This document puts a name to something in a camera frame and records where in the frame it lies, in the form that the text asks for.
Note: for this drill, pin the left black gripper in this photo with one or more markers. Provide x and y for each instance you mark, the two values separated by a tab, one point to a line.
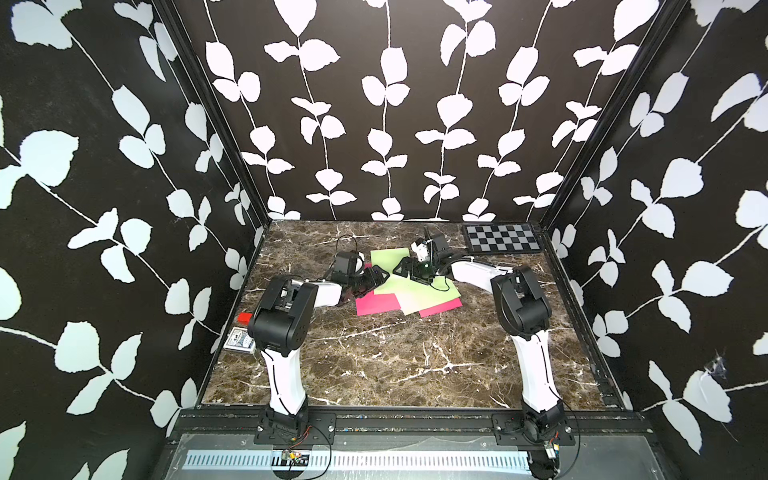
373	283

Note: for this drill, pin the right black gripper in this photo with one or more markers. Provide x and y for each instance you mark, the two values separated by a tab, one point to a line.
406	261

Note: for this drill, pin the yellow-green paper sheet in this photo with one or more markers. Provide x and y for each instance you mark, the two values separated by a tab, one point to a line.
388	259
414	296

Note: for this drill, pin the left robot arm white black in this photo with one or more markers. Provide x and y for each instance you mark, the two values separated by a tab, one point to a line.
280	324

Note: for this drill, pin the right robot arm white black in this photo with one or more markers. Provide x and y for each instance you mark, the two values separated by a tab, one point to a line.
523	312

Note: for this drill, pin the left pink paper sheet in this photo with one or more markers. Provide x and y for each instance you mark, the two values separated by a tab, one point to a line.
372	304

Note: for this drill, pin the pink paper sheet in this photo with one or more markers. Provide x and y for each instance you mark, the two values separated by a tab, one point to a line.
372	304
441	308

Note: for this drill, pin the right pink paper sheet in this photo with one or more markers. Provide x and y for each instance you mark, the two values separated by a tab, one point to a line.
441	308

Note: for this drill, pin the checkerboard calibration board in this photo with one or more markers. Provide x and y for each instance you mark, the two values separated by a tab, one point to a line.
501	239

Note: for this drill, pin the small red box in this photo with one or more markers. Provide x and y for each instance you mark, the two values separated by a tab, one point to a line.
244	318

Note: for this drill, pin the playing card deck box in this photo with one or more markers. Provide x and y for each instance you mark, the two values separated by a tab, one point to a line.
238	340

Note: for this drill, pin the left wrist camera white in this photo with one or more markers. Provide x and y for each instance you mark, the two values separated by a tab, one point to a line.
358	263

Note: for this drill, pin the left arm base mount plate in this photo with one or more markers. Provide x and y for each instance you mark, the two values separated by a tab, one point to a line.
308	429

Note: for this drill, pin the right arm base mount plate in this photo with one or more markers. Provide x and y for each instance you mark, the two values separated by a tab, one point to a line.
512	429

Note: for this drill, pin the white perforated rail strip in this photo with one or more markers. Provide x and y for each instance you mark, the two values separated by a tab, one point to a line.
317	461

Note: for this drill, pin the small electronics board with wires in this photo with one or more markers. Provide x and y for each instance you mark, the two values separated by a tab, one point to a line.
289	460

